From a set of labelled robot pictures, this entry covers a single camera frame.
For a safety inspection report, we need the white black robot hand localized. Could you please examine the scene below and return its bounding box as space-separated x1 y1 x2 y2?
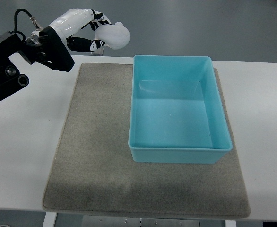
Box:
37 9 111 72

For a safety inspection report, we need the white bear head toy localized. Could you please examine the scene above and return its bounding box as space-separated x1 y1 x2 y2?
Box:
95 22 130 50

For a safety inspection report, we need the metal table crossbar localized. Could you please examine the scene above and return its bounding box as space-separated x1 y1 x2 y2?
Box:
81 216 200 227

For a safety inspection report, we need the white table leg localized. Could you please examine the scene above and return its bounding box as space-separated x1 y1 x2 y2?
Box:
42 212 57 227
225 220 237 227

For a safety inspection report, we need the grey felt mat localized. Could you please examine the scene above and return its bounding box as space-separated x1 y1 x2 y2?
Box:
42 63 251 219

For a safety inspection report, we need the blue plastic box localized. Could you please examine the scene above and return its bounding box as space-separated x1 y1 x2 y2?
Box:
129 55 233 164

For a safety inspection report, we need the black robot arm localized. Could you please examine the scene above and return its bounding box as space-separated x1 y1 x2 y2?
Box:
0 8 40 101

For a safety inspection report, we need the white table leg left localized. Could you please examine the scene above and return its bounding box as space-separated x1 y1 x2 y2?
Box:
42 212 57 227

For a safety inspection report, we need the lower metal floor plate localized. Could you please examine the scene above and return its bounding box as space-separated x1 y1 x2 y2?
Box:
91 48 104 56

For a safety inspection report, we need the white table leg right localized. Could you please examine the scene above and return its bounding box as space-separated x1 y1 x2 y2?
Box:
225 220 237 227

